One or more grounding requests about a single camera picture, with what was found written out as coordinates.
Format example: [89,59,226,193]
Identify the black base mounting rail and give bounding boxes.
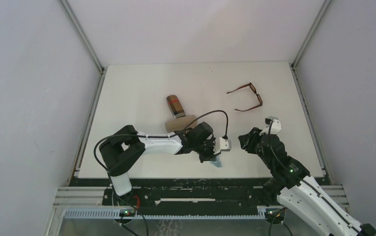
[69,176,293,218]

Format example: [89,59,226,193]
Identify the aluminium frame post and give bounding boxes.
[290,0,334,181]
[58,0,105,186]

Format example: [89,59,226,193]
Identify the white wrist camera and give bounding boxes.
[214,137,231,155]
[259,116,282,136]

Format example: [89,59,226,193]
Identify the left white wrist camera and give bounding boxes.
[214,137,231,155]

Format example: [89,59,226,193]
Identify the brown striped glasses case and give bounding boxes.
[166,95,186,118]

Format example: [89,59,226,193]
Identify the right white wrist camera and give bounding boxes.
[259,116,282,136]

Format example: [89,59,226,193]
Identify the flag print glasses case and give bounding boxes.
[165,115,196,132]

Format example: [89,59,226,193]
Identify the left aluminium frame post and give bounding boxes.
[58,0,105,186]

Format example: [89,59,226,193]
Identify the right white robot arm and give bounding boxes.
[238,127,376,236]

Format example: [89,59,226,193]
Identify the right aluminium frame post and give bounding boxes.
[290,0,334,181]

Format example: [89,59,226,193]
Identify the brown tortoise sunglasses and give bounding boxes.
[225,83,263,112]

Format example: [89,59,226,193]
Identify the left black camera cable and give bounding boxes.
[93,110,230,183]

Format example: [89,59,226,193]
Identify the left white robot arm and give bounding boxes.
[94,122,231,197]

